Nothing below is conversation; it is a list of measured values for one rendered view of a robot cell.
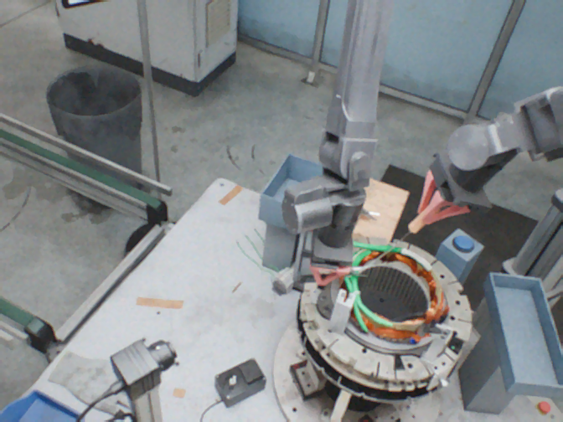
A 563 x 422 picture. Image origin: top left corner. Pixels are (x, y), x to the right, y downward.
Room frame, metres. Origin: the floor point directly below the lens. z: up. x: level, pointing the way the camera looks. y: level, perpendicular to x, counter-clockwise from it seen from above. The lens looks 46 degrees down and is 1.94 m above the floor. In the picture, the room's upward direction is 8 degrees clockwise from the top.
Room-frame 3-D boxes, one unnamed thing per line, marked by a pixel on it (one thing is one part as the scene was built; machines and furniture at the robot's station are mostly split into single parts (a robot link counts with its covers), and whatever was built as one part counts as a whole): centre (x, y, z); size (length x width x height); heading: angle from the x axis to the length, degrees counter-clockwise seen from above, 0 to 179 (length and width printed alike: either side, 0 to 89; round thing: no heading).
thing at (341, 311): (0.55, -0.13, 1.14); 0.03 x 0.03 x 0.09; 76
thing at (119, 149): (1.89, 0.85, 0.28); 0.38 x 0.37 x 0.56; 159
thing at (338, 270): (0.60, -0.09, 1.21); 0.07 x 0.07 x 0.09; 2
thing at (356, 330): (0.62, -0.22, 1.05); 0.22 x 0.22 x 0.12
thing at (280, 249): (0.95, -0.02, 0.92); 0.17 x 0.11 x 0.28; 162
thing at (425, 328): (0.51, -0.27, 1.21); 0.04 x 0.04 x 0.03; 76
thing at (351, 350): (0.62, -0.22, 1.09); 0.32 x 0.32 x 0.01
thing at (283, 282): (0.87, -0.04, 0.80); 0.10 x 0.05 x 0.04; 143
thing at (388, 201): (0.91, -0.17, 1.05); 0.20 x 0.19 x 0.02; 72
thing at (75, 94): (1.89, 0.85, 0.39); 0.39 x 0.39 x 0.35
